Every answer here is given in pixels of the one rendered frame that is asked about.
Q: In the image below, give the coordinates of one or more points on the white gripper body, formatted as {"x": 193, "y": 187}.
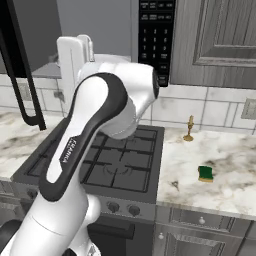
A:
{"x": 70, "y": 56}

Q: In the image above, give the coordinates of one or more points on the white cupboard knob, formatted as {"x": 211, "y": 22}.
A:
{"x": 161, "y": 236}

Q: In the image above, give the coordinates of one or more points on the black microwave oven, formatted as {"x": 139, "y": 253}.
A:
{"x": 156, "y": 36}

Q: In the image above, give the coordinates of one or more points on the black microwave door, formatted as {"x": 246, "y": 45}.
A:
{"x": 20, "y": 66}

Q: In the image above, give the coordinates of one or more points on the green and yellow sponge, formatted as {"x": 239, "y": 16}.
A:
{"x": 205, "y": 173}

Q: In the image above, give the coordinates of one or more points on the black stove knob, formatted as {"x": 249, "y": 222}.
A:
{"x": 31, "y": 193}
{"x": 134, "y": 210}
{"x": 113, "y": 207}

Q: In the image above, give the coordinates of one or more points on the dark grey gas stove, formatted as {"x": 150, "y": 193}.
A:
{"x": 128, "y": 163}

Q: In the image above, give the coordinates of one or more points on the grey base cupboard door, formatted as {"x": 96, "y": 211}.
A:
{"x": 193, "y": 245}

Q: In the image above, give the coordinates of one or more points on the grey drawer front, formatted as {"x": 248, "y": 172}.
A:
{"x": 6, "y": 189}
{"x": 213, "y": 220}

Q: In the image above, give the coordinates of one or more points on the white drawer knob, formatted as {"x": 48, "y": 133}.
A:
{"x": 201, "y": 220}

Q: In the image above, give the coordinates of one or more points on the grey wall outlet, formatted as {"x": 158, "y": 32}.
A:
{"x": 24, "y": 90}
{"x": 249, "y": 108}

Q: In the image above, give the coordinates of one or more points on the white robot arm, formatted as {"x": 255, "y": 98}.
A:
{"x": 96, "y": 100}

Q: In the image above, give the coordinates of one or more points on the gold candlestick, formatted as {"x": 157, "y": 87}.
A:
{"x": 189, "y": 129}

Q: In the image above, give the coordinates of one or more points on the grey wall cupboard door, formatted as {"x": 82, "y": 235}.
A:
{"x": 216, "y": 40}

